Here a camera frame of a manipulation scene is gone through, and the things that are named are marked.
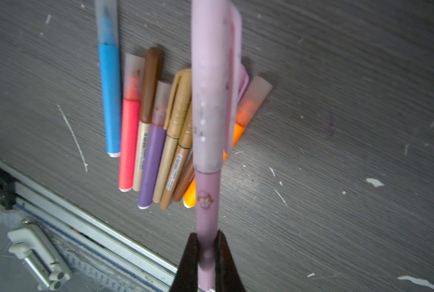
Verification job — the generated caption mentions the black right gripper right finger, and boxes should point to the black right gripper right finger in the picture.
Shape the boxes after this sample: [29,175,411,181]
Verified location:
[214,230,246,292]

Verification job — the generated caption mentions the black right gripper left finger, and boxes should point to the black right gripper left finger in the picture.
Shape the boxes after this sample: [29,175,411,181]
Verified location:
[169,233,200,292]

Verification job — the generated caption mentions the pink fountain pen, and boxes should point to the pink fountain pen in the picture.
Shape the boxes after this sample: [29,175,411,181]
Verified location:
[191,1,242,292]

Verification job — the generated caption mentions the brown capped cream pen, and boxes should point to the brown capped cream pen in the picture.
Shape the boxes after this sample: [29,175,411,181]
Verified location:
[133,47,163,192]

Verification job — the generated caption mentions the purple highlighter pen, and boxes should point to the purple highlighter pen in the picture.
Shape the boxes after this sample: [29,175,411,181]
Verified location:
[137,80,172,209]

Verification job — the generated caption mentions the gold tan capped pen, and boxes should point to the gold tan capped pen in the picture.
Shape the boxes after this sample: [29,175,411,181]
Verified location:
[152,68,192,203]

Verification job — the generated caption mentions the orange highlighter pen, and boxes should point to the orange highlighter pen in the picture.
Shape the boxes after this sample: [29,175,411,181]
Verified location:
[183,75,273,208]

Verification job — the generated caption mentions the pink red highlighter pen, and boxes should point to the pink red highlighter pen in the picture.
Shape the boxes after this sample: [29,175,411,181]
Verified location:
[118,54,145,192]

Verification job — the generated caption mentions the blue highlighter pen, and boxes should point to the blue highlighter pen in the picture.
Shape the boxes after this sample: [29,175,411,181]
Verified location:
[94,0,122,158]

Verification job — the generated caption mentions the white clamp bracket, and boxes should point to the white clamp bracket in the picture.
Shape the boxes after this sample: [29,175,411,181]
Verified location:
[7,224,72,292]

